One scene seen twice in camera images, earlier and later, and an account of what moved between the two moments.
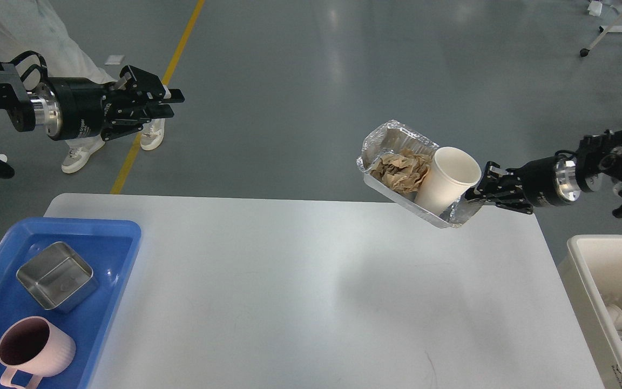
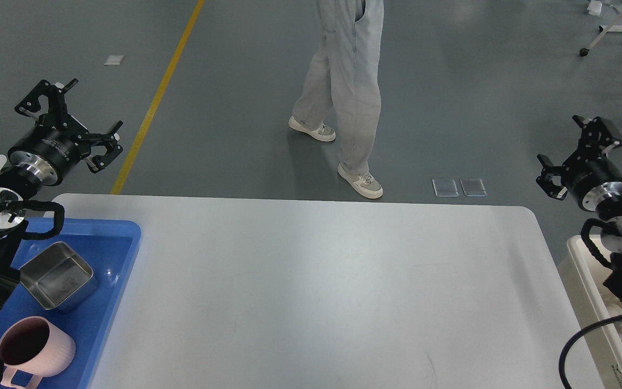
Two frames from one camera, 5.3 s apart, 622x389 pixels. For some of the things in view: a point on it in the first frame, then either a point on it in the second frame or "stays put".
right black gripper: x=550 y=181 → x=593 y=181
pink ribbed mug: x=34 y=346 stays put
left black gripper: x=73 y=108 → x=58 y=139
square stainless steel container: x=58 y=278 stays put
